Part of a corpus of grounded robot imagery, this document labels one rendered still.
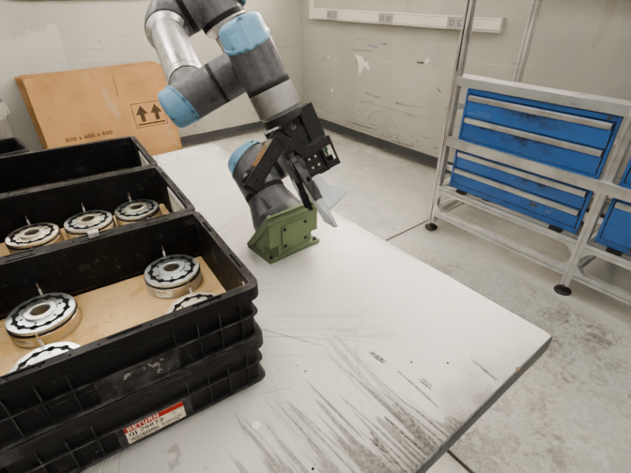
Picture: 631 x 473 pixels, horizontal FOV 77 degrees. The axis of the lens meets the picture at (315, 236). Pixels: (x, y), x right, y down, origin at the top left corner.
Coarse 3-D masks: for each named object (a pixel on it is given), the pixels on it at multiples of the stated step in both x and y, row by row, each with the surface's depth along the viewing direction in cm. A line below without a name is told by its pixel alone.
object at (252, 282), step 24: (192, 216) 82; (96, 240) 73; (216, 240) 73; (0, 264) 67; (240, 264) 67; (240, 288) 61; (192, 312) 57; (216, 312) 60; (120, 336) 53; (144, 336) 54; (48, 360) 49; (72, 360) 50; (96, 360) 52; (0, 384) 46; (24, 384) 48
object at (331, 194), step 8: (320, 176) 68; (320, 184) 67; (328, 184) 67; (336, 184) 67; (320, 192) 67; (328, 192) 67; (336, 192) 67; (344, 192) 67; (312, 200) 67; (320, 200) 66; (328, 200) 67; (336, 200) 67; (320, 208) 66; (328, 208) 66; (328, 216) 66; (336, 224) 67
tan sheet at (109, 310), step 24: (120, 288) 77; (144, 288) 77; (216, 288) 77; (96, 312) 71; (120, 312) 71; (144, 312) 71; (0, 336) 66; (72, 336) 66; (96, 336) 66; (0, 360) 62
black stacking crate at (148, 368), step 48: (144, 240) 78; (192, 240) 84; (0, 288) 68; (48, 288) 72; (96, 288) 77; (192, 336) 61; (240, 336) 66; (48, 384) 51; (96, 384) 54; (144, 384) 59; (0, 432) 50
